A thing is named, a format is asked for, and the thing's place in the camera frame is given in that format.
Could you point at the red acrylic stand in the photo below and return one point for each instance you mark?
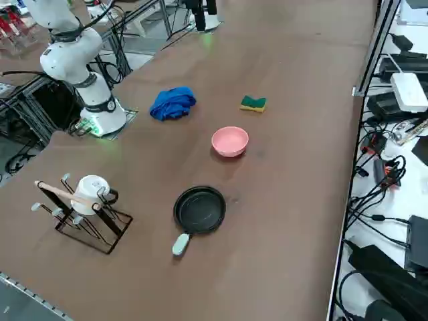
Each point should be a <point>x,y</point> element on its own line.
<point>15,31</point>

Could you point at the orange and black converter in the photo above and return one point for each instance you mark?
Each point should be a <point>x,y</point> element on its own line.
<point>388,175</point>
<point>374,143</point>

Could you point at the green and yellow sponge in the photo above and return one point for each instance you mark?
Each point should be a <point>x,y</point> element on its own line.
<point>253,102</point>

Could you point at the clear plastic bag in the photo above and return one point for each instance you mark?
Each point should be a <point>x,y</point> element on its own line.
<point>409,132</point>

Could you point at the metal table edge rail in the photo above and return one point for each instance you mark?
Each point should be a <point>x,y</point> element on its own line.
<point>30,294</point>

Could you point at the white mug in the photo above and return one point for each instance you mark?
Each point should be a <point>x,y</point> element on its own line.
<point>87,194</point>

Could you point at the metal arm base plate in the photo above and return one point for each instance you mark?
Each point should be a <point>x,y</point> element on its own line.
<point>131,114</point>

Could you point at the blue cloth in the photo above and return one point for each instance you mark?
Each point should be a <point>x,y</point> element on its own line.
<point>172,103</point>

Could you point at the black aluminium frame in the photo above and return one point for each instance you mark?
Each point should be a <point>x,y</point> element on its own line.
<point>43,100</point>

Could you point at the black power adapter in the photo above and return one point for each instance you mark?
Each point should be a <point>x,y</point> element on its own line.
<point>384,107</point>

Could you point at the black box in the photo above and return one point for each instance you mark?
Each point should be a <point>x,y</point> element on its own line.
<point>418,244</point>

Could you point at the small black adapter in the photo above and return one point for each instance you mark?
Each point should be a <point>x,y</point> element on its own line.
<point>402,41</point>

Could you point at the aluminium frame post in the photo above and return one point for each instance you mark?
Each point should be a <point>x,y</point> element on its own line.
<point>376,50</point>

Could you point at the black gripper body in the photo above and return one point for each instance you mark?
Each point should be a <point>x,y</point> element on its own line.
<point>200,2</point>

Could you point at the pink bowl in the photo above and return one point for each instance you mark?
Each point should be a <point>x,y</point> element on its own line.
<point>230,140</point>

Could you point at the large black adapter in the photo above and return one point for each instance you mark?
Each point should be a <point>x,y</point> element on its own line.
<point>378,267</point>

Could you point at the black power strip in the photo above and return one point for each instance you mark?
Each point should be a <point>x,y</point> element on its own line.
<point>406,65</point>

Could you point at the white power strip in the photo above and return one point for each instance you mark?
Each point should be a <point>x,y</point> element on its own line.
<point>409,92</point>

